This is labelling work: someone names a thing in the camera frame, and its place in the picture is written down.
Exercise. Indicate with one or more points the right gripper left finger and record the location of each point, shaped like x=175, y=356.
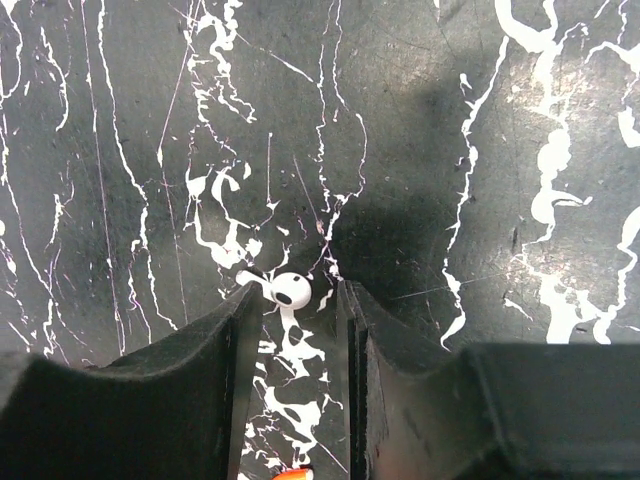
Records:
x=175, y=409

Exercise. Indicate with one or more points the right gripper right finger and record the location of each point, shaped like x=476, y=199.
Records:
x=490, y=411

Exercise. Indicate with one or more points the white earbud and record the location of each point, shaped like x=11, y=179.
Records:
x=288, y=290

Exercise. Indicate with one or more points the red earbud right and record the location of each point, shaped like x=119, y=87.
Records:
x=301, y=473

